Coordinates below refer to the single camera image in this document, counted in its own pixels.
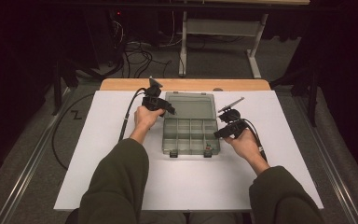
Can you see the white metal desk frame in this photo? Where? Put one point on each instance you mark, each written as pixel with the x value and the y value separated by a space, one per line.
pixel 220 28

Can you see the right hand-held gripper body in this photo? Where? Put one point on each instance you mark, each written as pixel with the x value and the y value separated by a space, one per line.
pixel 231 118

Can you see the aluminium floor rail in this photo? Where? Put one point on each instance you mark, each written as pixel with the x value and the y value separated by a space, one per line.
pixel 329 161
pixel 28 168

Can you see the grey transparent compartment box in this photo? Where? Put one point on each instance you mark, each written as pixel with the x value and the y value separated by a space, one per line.
pixel 189 124

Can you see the white board table cover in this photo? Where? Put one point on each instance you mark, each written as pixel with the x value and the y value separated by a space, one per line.
pixel 199 180

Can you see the person's lap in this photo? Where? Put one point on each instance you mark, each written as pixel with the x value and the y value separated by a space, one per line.
pixel 192 218

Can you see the person's right hand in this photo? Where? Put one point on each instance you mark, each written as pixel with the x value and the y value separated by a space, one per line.
pixel 247 146

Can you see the black metal stand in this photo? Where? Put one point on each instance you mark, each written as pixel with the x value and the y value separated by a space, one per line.
pixel 304 90
pixel 63 84

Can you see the person's left hand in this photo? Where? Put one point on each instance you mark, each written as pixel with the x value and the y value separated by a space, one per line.
pixel 146 118

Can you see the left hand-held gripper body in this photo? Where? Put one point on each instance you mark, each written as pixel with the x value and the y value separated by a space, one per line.
pixel 153 98

